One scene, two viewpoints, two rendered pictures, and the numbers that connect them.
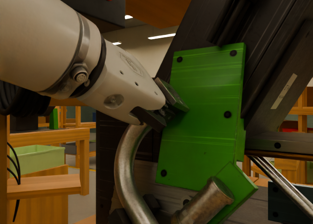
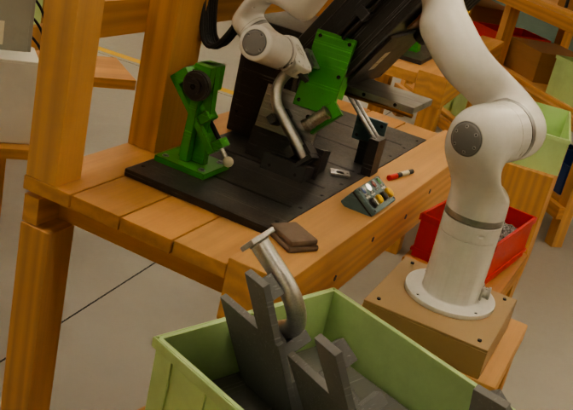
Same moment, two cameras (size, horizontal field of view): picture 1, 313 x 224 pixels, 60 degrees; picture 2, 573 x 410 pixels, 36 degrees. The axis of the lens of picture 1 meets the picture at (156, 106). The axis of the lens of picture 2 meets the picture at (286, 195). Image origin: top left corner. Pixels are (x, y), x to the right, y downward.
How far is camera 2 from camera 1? 1.95 m
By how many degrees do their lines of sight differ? 25
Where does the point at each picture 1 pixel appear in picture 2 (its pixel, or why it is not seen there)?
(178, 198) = (303, 113)
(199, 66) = (330, 44)
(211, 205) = (321, 118)
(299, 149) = (373, 99)
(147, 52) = not seen: outside the picture
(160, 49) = not seen: outside the picture
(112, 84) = (295, 67)
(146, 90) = (305, 66)
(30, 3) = (285, 49)
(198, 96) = (326, 62)
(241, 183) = (336, 111)
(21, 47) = (279, 61)
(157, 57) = not seen: outside the picture
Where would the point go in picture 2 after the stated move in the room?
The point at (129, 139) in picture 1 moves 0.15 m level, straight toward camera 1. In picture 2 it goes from (283, 77) to (296, 95)
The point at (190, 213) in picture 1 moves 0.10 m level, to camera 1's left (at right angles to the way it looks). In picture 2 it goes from (310, 120) to (274, 113)
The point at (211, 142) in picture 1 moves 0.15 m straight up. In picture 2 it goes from (327, 89) to (340, 33)
